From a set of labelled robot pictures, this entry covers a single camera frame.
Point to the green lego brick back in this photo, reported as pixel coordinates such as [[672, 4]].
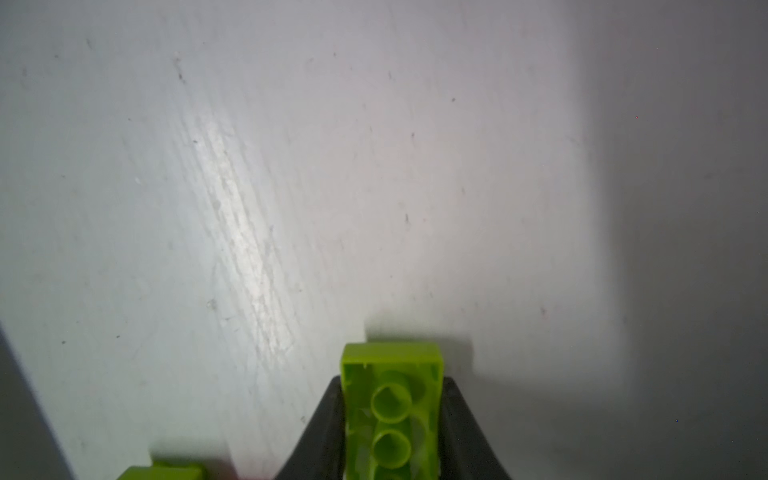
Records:
[[392, 393]]

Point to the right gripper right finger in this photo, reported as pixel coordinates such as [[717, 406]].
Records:
[[464, 452]]

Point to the green lego brick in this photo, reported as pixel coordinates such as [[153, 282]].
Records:
[[392, 393], [164, 472]]

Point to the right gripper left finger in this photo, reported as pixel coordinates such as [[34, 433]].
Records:
[[320, 450]]

